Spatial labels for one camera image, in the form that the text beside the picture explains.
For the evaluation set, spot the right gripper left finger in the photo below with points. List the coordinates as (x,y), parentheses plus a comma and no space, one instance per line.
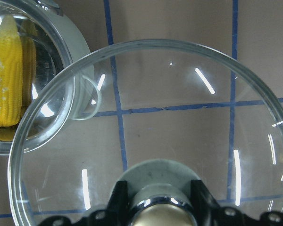
(116,213)

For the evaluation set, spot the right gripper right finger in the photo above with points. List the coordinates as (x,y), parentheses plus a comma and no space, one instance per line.
(207,211)

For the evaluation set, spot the glass pot lid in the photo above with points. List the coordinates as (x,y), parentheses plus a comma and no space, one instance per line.
(164,112)

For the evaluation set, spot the yellow corn cob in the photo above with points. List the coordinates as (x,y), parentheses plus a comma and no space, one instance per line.
(11,72)

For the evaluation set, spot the pale green cooking pot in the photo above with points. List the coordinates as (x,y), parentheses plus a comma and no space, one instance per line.
(50,42)

